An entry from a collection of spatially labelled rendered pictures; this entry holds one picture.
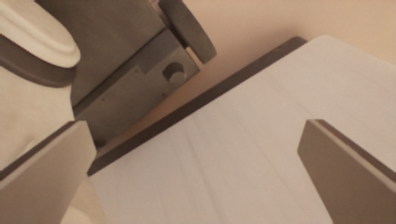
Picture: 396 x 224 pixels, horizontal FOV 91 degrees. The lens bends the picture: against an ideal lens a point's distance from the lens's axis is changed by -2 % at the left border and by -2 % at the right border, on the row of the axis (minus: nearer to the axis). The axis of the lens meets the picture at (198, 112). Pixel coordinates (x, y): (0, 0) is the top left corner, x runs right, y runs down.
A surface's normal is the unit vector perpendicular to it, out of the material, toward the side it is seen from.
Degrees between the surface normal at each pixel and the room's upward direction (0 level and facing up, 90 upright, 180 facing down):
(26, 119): 90
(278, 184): 90
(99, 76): 0
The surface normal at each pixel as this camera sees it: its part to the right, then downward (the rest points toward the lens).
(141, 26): 0.35, 0.63
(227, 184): -0.40, -0.57
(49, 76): 0.94, 0.14
